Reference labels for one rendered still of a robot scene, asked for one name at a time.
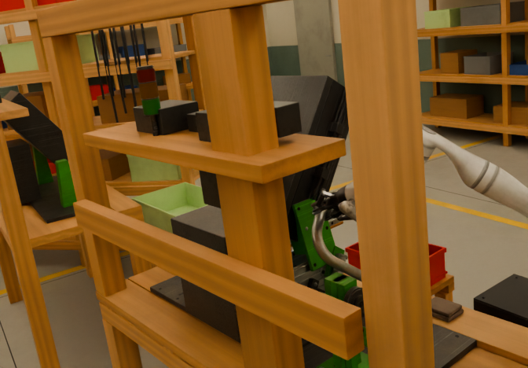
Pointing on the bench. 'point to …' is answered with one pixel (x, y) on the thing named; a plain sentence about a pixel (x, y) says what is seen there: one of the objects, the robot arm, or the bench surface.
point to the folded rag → (445, 309)
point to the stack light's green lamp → (150, 107)
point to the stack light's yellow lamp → (148, 91)
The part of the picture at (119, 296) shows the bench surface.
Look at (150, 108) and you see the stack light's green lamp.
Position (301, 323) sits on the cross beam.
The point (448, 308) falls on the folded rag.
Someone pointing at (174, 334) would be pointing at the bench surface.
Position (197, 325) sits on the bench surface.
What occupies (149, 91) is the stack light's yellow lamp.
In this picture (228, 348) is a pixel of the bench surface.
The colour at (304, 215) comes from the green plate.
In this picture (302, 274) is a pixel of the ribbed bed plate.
